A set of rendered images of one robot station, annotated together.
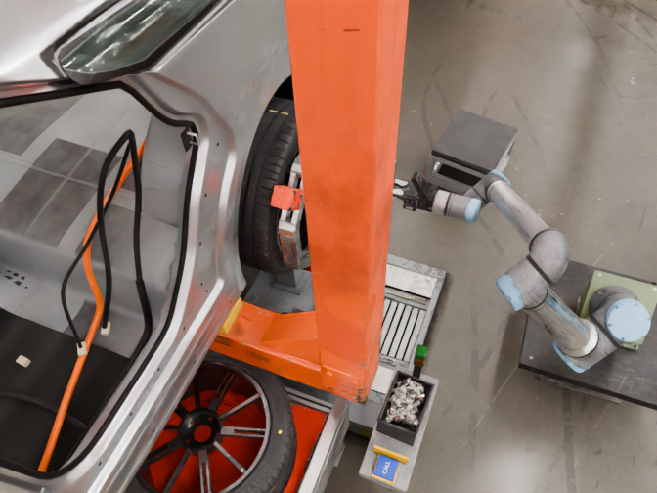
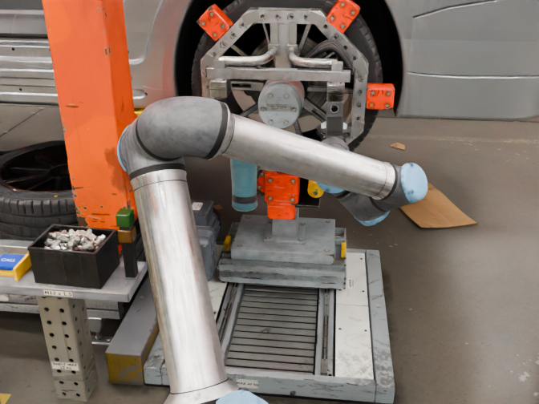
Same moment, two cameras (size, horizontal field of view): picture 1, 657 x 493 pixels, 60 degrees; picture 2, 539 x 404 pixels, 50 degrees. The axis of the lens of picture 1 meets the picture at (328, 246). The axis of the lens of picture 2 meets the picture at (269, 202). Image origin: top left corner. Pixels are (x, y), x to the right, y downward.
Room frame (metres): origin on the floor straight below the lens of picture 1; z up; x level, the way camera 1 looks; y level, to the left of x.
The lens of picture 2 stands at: (0.86, -1.75, 1.37)
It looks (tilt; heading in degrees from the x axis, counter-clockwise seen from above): 26 degrees down; 72
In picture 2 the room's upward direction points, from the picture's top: straight up
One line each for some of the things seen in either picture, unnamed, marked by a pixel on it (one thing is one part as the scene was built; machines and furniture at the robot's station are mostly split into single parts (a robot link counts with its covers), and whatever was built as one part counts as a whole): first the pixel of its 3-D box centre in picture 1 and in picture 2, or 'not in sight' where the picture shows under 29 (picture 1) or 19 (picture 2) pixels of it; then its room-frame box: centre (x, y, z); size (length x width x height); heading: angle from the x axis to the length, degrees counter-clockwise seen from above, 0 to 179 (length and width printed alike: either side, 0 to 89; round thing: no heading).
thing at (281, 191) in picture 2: not in sight; (283, 188); (1.49, 0.07, 0.48); 0.16 x 0.12 x 0.17; 66
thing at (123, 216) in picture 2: (420, 352); (125, 217); (0.91, -0.30, 0.64); 0.04 x 0.04 x 0.04; 66
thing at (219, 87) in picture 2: not in sight; (220, 85); (1.24, -0.09, 0.93); 0.09 x 0.05 x 0.05; 66
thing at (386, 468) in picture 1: (386, 468); (9, 263); (0.57, -0.15, 0.47); 0.07 x 0.07 x 0.02; 66
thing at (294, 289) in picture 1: (288, 265); (285, 212); (1.55, 0.19, 0.32); 0.40 x 0.30 x 0.28; 156
